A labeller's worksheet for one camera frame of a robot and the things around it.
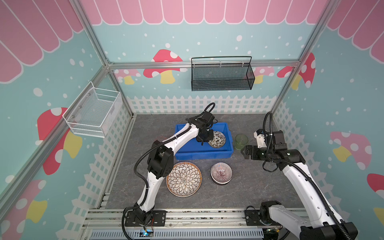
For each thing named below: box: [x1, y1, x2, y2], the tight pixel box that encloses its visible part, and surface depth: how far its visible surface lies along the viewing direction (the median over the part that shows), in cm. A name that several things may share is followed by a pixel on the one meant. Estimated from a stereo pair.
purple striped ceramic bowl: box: [210, 162, 233, 186], surface depth 84 cm
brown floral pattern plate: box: [166, 161, 203, 198], surface depth 87 cm
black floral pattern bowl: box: [207, 131, 226, 149], surface depth 96 cm
